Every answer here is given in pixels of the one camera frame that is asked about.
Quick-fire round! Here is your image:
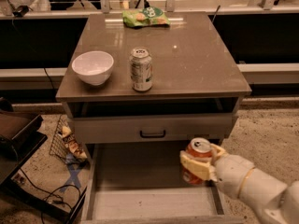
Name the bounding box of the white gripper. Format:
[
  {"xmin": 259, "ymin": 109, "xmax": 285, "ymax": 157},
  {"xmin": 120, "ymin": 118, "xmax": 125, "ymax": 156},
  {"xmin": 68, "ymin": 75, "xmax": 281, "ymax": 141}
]
[{"xmin": 179, "ymin": 144, "xmax": 254, "ymax": 199}]

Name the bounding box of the orange-red coke can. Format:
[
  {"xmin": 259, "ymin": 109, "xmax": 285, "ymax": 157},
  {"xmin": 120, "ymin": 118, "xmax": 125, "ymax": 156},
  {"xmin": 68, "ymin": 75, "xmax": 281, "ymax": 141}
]
[{"xmin": 180, "ymin": 138, "xmax": 212, "ymax": 185}]

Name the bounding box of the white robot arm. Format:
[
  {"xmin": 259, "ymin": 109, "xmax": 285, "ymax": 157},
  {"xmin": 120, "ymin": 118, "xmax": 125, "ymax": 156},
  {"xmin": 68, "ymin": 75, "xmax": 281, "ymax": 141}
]
[{"xmin": 179, "ymin": 144, "xmax": 299, "ymax": 224}]

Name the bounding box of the open middle drawer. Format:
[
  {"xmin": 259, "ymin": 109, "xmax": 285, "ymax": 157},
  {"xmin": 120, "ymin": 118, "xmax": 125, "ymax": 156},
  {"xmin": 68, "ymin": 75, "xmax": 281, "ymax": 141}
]
[{"xmin": 81, "ymin": 141, "xmax": 244, "ymax": 224}]

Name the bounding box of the grey drawer cabinet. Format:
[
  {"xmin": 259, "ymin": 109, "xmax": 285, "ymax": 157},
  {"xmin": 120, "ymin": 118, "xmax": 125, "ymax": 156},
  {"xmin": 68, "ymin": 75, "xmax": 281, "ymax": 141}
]
[{"xmin": 55, "ymin": 11, "xmax": 252, "ymax": 161}]

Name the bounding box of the white green soda can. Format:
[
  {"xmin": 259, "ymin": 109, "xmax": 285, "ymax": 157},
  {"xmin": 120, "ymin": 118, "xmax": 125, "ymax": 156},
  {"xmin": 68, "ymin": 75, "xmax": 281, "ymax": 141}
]
[{"xmin": 130, "ymin": 47, "xmax": 152, "ymax": 91}]

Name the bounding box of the snack bag in basket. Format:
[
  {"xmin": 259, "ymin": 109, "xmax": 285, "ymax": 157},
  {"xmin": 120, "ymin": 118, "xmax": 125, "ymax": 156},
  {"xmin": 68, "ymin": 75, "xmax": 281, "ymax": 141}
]
[{"xmin": 62, "ymin": 126, "xmax": 87, "ymax": 161}]

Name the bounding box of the white bowl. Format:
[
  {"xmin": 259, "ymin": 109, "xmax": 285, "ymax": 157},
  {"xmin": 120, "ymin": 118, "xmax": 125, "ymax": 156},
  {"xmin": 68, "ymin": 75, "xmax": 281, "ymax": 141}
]
[{"xmin": 71, "ymin": 51, "xmax": 114, "ymax": 86}]

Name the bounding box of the green chip bag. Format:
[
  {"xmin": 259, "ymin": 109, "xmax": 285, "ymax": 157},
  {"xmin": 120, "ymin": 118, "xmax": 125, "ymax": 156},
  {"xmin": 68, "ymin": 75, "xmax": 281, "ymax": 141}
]
[{"xmin": 122, "ymin": 7, "xmax": 170, "ymax": 28}]

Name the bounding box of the top drawer with black handle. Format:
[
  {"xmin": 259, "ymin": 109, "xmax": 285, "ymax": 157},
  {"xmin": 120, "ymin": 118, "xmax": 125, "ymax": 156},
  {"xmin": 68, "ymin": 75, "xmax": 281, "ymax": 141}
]
[{"xmin": 69, "ymin": 113, "xmax": 237, "ymax": 144}]

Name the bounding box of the wire mesh basket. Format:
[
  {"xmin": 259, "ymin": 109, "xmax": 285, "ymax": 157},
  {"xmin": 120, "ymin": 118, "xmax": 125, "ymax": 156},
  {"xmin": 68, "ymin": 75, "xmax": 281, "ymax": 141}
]
[{"xmin": 50, "ymin": 116, "xmax": 87, "ymax": 164}]

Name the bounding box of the black floor cable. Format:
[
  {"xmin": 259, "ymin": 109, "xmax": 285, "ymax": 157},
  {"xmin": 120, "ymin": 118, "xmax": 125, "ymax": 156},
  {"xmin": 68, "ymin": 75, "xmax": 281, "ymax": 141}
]
[{"xmin": 18, "ymin": 168, "xmax": 82, "ymax": 224}]

